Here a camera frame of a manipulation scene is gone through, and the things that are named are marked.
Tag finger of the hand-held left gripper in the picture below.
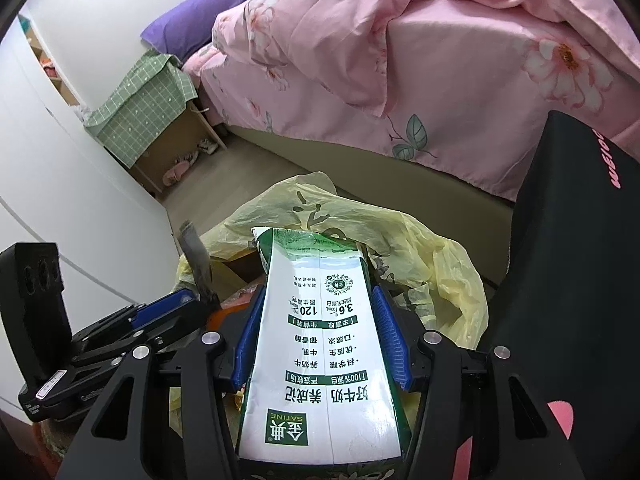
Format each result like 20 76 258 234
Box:
70 287 203 357
74 311 207 377

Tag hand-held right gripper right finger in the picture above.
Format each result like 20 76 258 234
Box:
372 285 586 480

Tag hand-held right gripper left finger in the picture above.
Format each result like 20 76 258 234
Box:
55 284 266 480

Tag grey wrapper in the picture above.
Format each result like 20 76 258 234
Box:
177 219 221 311

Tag green white milk carton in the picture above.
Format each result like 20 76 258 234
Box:
235 226 413 480

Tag yellow plastic trash bag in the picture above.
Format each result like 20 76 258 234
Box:
167 171 488 413

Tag orange snack packet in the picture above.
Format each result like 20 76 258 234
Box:
207 305 241 331

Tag brown cardboard piece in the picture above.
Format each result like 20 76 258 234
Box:
210 250 264 291

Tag pink slippers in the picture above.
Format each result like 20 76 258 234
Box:
162 156 194 187

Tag black pink-print cloth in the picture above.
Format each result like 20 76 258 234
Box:
452 110 640 480

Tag wooden nightstand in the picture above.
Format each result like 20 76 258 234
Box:
130 100 228 198

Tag nightstand with green cloth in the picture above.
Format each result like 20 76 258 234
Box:
82 52 198 168

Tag pink floral duvet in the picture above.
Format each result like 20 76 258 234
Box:
181 0 640 206

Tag purple pillow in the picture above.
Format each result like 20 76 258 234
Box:
140 0 291 58

